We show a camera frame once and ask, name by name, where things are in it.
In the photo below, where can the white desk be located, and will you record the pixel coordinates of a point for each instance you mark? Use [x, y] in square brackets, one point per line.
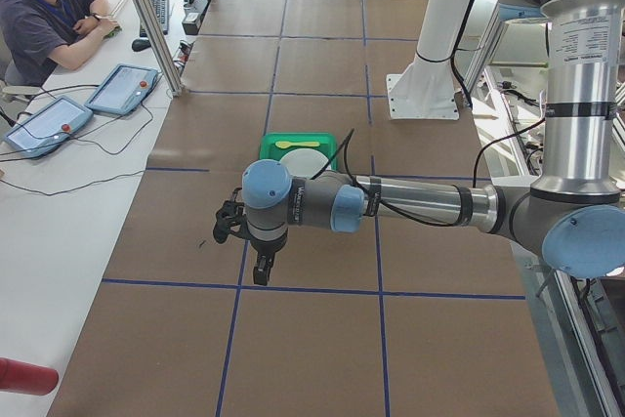
[60, 219]

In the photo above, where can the white round plate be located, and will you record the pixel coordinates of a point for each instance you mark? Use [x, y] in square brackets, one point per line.
[303, 162]

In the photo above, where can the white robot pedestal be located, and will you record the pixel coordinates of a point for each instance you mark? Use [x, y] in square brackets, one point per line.
[425, 90]

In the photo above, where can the aluminium frame post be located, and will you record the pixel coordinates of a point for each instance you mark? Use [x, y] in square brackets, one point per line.
[159, 46]

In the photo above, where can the black keyboard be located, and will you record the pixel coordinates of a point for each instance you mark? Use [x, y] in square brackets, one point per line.
[161, 9]

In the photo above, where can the blue teach pendant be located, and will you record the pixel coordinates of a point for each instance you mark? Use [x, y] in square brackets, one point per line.
[123, 90]
[46, 129]

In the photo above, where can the green plastic tray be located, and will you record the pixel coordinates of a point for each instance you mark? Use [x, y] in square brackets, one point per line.
[268, 150]

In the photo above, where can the far blue teach pendant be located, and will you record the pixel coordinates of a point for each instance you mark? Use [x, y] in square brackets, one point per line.
[123, 90]

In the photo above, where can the black computer mouse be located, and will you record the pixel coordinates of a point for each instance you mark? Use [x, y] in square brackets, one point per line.
[140, 44]

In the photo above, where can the near blue teach pendant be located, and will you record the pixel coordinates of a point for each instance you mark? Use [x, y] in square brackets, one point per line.
[46, 129]

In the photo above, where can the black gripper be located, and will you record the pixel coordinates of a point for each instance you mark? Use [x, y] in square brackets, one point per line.
[268, 249]

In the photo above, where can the yellow plastic spoon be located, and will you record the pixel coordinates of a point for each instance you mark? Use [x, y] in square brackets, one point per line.
[289, 144]

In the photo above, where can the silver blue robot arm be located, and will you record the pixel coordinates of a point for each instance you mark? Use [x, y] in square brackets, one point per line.
[569, 216]

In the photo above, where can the red cylinder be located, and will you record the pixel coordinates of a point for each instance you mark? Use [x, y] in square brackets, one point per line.
[25, 378]

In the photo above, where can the seated man in grey shirt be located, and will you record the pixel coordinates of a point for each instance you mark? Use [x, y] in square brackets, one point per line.
[44, 34]

